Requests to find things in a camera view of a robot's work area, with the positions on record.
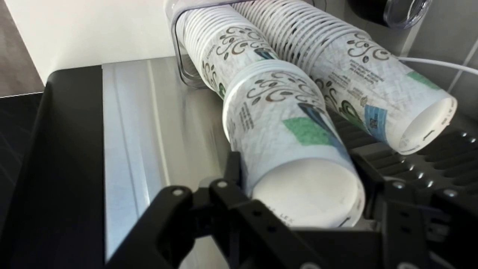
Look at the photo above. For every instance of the clear plastic container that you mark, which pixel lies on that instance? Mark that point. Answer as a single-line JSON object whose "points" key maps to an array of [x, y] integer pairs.
{"points": [[407, 13]]}

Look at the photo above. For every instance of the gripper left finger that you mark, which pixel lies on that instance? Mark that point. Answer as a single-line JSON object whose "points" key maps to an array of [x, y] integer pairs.
{"points": [[175, 224]]}

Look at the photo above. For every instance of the clear plastic cup holder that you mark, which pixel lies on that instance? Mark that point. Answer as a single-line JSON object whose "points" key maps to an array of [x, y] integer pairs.
{"points": [[178, 45]]}

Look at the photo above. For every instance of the stack of printed paper cups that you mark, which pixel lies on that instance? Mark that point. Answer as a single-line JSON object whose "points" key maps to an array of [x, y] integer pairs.
{"points": [[220, 41]]}

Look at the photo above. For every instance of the tall stack of paper cups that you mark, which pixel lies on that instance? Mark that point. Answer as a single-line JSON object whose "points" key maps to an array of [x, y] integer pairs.
{"points": [[358, 71]]}

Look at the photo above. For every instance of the silver and black appliance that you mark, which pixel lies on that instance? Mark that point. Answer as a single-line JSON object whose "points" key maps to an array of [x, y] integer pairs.
{"points": [[149, 134]]}

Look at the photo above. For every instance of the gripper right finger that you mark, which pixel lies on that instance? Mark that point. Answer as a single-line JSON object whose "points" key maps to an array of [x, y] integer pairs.
{"points": [[407, 231]]}

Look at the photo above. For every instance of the short stack of paper cups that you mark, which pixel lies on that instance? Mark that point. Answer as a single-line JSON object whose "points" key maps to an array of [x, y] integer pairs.
{"points": [[276, 127]]}

